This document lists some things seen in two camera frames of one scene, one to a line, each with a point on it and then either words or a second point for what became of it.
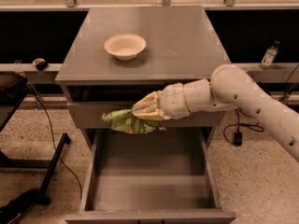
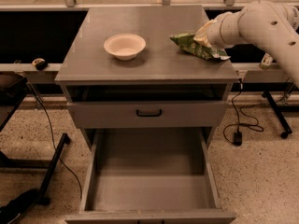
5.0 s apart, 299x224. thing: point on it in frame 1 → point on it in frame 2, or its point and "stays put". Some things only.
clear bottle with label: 269,55 stays put
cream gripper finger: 150,114 → 203,40
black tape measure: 40,63 stays put
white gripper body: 172,100 → 214,34
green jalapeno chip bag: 125,121 → 188,41
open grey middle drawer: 167,176 stays put
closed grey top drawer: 91,115 stays put
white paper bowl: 125,46 stays put
